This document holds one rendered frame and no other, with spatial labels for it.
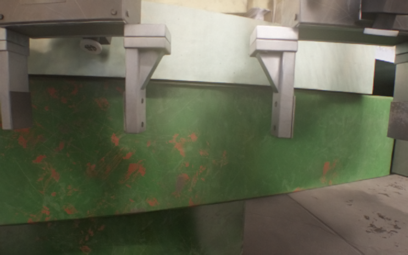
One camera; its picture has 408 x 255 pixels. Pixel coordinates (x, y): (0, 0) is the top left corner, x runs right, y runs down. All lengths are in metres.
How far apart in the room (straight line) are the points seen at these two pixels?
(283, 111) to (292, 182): 0.30
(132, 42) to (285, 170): 0.37
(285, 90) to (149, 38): 0.13
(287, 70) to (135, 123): 0.15
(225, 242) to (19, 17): 0.54
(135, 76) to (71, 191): 0.23
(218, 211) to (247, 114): 0.24
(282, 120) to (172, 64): 0.19
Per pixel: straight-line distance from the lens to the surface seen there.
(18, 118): 0.28
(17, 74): 0.29
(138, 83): 0.21
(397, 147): 0.74
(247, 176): 0.41
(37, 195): 0.39
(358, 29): 0.24
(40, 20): 0.25
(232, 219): 0.54
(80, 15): 0.23
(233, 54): 0.36
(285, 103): 0.21
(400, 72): 0.30
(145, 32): 0.21
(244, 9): 0.71
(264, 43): 0.21
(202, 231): 0.53
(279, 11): 0.64
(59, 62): 0.33
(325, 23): 0.22
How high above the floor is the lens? 0.69
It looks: 7 degrees down
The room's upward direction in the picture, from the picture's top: 1 degrees clockwise
